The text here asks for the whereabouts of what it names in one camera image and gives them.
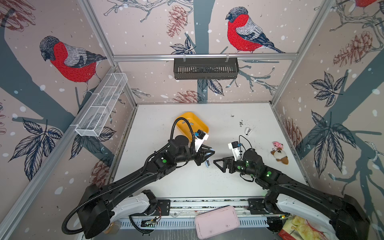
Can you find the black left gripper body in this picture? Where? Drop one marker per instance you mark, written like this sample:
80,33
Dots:
197,155

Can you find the pink plastic lid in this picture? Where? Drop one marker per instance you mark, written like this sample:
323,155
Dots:
216,222

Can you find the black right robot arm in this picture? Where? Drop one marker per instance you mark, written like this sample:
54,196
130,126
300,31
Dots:
342,216

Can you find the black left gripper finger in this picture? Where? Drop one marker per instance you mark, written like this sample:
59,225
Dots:
207,151
200,158

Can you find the black hanging wire basket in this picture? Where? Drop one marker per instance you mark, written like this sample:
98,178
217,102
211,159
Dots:
206,69

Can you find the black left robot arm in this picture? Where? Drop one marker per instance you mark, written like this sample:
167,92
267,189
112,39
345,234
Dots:
98,205

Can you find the glass spice jar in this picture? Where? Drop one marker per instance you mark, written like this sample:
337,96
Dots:
113,228

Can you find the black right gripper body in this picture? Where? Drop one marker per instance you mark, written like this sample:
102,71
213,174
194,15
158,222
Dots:
240,166

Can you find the brown plush toy keychain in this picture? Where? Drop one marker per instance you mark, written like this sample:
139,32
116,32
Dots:
279,153

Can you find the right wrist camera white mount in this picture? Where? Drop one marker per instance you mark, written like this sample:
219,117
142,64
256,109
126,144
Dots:
235,147

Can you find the white mesh wall shelf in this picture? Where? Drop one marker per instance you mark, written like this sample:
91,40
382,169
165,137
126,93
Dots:
97,115

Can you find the yellow plastic tray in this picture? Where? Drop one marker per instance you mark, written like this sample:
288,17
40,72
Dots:
196,124

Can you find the red cassava chips bag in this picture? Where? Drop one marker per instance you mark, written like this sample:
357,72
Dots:
297,228

